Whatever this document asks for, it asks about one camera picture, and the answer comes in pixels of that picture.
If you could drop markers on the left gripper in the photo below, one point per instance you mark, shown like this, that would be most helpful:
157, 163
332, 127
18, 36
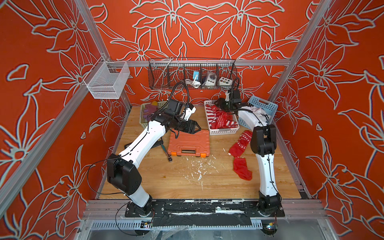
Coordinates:
190, 128

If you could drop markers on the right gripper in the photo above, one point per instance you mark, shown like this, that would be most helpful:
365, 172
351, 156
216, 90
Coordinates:
220, 102

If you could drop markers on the red christmas sock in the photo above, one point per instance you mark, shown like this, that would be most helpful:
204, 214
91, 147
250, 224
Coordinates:
221, 122

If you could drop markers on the purple ribbed sock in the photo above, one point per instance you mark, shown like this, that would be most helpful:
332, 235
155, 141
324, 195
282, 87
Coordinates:
149, 109

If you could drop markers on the white black striped crew sock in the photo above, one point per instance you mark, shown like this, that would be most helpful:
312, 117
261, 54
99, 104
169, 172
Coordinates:
260, 113

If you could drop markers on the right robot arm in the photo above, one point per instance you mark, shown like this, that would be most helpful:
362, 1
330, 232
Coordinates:
263, 143

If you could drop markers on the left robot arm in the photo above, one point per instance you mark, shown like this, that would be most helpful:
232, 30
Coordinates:
123, 169

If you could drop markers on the green plastic basket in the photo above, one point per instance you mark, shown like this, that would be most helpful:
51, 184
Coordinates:
144, 123

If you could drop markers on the white plastic basket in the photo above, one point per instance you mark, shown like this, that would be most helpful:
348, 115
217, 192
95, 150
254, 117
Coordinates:
217, 132

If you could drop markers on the blue plastic basket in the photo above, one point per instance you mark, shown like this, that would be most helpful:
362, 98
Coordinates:
264, 109

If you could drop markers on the white button box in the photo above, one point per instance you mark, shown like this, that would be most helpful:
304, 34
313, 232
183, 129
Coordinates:
225, 82

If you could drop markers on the orange plastic tool case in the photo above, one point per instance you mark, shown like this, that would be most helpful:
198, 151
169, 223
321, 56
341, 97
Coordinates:
193, 145

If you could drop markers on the white socket cube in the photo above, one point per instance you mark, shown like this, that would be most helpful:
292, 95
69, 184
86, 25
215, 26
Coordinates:
210, 80

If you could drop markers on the white power adapter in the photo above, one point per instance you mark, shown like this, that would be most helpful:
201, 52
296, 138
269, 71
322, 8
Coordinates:
194, 82

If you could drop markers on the ratchet wrench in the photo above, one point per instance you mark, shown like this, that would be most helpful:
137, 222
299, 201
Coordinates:
166, 152

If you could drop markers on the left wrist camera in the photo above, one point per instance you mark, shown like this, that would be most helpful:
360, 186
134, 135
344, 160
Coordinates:
189, 110

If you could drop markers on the black wire wall basket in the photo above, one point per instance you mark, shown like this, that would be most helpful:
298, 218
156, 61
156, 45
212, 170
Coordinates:
165, 73

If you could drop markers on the white wire wall basket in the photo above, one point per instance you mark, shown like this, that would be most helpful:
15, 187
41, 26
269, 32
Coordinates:
107, 83

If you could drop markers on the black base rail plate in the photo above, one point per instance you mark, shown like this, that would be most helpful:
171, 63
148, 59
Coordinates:
204, 213

